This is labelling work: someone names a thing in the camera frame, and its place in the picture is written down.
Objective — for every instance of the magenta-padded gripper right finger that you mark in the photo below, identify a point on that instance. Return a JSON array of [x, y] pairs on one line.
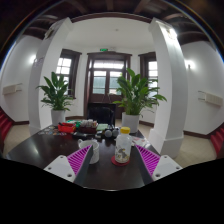
[[150, 160]]

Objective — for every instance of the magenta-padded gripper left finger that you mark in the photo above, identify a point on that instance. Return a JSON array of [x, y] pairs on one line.
[[76, 160]]

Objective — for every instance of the clear bottle with yellow cap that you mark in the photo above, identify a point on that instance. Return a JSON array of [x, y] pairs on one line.
[[123, 148]]

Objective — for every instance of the white speckled mug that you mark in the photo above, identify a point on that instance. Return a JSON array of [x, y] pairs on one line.
[[94, 151]]

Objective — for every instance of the white printed paper sheet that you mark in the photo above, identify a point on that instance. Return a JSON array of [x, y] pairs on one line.
[[140, 141]]

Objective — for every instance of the black pouch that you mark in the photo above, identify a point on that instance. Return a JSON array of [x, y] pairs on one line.
[[83, 135]]

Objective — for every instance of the flat round red coaster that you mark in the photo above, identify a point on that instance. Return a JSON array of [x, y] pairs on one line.
[[114, 162]]

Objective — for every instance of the brown tray with items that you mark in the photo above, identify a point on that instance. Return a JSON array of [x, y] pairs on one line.
[[88, 126]]

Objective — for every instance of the colourful printed sheet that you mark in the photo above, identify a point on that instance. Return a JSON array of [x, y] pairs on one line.
[[50, 132]]

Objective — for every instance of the grey round microphone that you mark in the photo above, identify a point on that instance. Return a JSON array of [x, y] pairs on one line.
[[115, 132], [108, 133]]

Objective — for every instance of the green book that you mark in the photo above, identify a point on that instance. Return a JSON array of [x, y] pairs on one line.
[[102, 127]]

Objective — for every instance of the black chair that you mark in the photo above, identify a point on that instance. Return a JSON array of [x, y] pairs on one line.
[[100, 112]]

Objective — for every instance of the large plant in white pot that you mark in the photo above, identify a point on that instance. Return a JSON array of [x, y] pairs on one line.
[[136, 93]]

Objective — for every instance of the small plant in white pot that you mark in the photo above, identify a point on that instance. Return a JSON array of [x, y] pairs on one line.
[[56, 93]]

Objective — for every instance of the dark wooden glazed door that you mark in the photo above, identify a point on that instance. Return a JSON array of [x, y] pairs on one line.
[[103, 80]]

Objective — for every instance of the green exit sign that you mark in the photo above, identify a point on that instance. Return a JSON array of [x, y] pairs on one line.
[[103, 50]]

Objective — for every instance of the white wall radiator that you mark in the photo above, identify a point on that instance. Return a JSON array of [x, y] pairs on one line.
[[12, 89], [210, 98]]

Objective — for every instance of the white wall lamp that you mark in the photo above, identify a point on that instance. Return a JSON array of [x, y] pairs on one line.
[[189, 64]]

